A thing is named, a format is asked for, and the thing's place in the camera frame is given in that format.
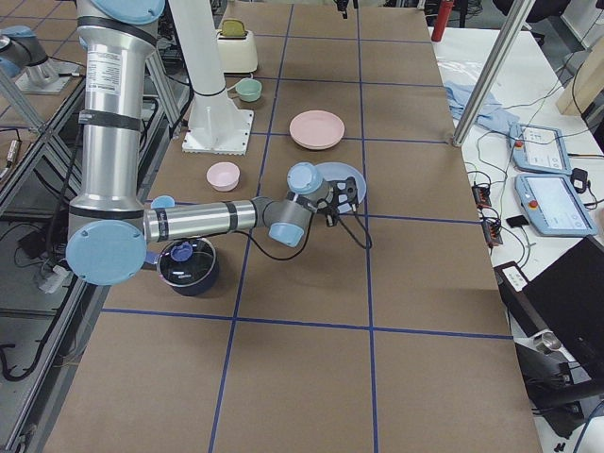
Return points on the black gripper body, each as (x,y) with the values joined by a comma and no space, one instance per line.
(324,210)
(343,6)

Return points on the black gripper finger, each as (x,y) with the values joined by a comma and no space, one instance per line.
(332,220)

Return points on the pink plate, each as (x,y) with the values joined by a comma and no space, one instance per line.
(316,126)

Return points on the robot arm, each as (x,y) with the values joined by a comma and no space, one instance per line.
(109,227)

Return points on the cream plate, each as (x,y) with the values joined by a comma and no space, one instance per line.
(316,147)

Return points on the red cylinder bottle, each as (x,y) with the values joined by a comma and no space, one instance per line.
(441,20)

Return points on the cream toaster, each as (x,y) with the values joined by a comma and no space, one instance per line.
(237,47)

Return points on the pink bowl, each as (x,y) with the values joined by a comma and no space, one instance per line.
(223,176)

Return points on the green bowl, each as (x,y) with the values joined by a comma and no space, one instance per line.
(249,89)

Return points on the glass pot lid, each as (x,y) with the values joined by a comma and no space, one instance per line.
(185,262)

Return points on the light blue cup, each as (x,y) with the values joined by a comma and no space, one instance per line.
(163,202)

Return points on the dark blue pot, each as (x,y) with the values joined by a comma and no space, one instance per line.
(196,289)

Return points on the upper teach pendant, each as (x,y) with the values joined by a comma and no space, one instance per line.
(539,149)

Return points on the teach pendant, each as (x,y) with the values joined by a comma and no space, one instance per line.
(539,149)
(552,206)

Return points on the lower teach pendant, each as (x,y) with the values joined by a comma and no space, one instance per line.
(552,206)

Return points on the black laptop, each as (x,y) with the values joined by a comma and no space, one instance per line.
(566,298)

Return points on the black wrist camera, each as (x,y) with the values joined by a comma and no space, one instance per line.
(348,199)

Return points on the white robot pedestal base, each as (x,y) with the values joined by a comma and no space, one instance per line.
(215,124)

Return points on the aluminium frame post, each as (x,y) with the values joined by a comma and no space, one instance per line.
(503,44)

